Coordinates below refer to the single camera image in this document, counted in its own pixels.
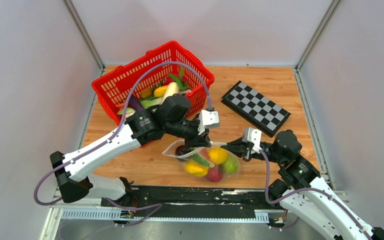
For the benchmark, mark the red apple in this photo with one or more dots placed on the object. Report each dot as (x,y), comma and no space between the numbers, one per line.
(215,174)

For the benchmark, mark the green leafy vegetable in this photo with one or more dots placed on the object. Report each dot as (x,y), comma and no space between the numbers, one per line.
(183,85)

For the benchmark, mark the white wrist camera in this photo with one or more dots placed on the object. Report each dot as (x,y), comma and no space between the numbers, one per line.
(252,136)
(208,120)

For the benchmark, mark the brown kiwi fruit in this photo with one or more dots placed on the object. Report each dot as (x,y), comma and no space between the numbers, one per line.
(146,93)

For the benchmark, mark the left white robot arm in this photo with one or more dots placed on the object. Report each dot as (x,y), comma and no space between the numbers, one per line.
(74,171)

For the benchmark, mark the purple eggplant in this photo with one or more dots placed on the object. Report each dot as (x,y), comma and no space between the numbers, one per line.
(135,104)

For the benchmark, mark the red plastic shopping basket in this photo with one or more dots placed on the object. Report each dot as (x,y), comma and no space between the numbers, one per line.
(119,85)

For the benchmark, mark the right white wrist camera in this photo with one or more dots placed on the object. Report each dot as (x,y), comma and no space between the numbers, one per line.
(252,136)

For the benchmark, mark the black white chessboard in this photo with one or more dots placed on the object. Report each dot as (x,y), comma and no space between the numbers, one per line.
(256,108)

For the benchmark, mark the clear polka dot zip bag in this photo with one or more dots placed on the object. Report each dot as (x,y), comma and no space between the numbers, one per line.
(170,150)

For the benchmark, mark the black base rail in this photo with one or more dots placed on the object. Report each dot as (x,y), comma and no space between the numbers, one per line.
(178,204)

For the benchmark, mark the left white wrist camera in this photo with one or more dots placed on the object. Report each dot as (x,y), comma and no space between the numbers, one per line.
(208,120)

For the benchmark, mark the white radish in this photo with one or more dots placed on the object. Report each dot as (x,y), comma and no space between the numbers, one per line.
(172,89)

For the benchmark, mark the yellow lemon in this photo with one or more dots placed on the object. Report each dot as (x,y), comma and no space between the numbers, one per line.
(218,155)

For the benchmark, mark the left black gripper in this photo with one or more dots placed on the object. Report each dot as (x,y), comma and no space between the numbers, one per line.
(200,141)

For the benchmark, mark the green chili pepper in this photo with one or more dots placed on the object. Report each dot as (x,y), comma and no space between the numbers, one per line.
(199,159)

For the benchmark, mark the green pear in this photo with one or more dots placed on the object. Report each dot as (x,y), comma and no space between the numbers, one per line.
(231,165)

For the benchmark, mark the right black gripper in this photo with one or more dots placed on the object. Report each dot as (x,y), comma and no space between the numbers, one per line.
(238,148)

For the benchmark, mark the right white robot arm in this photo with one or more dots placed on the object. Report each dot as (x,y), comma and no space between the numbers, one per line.
(301,189)

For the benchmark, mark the yellow mango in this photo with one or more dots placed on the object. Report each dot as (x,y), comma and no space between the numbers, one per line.
(160,91)

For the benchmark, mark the yellow bell pepper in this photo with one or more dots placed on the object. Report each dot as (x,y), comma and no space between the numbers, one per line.
(196,169)

